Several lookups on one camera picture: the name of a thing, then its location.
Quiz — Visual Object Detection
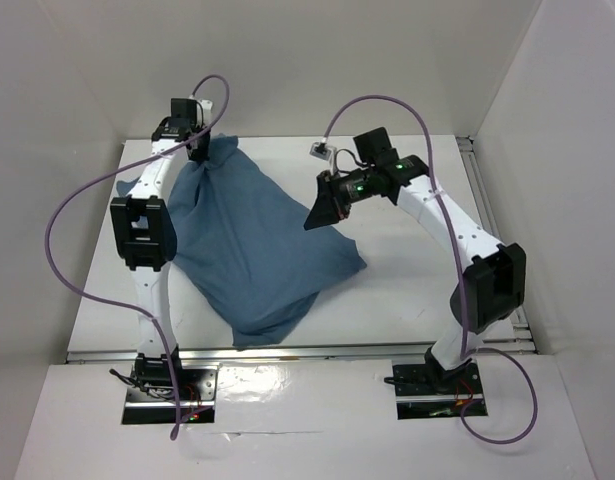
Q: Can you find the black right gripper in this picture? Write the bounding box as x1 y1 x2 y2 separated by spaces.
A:
303 166 374 230

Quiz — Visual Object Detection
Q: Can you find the blue pillowcase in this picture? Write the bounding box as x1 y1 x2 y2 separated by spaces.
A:
115 134 368 350

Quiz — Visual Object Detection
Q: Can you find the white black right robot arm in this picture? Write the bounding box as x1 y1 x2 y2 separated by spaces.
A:
304 127 526 393

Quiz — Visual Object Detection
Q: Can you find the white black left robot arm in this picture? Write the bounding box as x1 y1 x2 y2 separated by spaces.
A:
110 96 213 400

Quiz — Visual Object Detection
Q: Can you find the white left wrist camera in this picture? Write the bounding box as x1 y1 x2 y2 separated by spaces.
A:
188 95 214 128

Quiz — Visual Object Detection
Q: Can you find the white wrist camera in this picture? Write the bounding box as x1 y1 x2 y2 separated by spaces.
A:
309 141 338 174
188 95 214 128

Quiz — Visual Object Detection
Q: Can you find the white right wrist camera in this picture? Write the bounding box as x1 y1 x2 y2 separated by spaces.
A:
309 141 338 174

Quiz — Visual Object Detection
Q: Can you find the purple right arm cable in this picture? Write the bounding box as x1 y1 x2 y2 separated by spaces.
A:
323 94 540 445

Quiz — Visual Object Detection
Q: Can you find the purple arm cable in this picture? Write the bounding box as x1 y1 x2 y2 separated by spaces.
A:
45 74 231 441
323 94 540 445

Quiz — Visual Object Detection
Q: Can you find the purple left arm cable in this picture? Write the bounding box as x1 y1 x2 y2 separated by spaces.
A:
45 74 231 441

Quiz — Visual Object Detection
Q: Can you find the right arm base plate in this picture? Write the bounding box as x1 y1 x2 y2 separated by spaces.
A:
383 362 488 420

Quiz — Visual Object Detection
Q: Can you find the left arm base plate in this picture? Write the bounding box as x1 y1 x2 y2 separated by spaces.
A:
121 366 218 425

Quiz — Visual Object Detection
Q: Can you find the aluminium right side rail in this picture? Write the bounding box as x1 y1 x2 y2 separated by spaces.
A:
456 137 538 354

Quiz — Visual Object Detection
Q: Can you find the aluminium rail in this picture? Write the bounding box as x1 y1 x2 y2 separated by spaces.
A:
66 339 537 364
456 137 538 354

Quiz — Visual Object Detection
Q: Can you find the aluminium front rail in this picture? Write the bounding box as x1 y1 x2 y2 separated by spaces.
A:
66 339 537 364

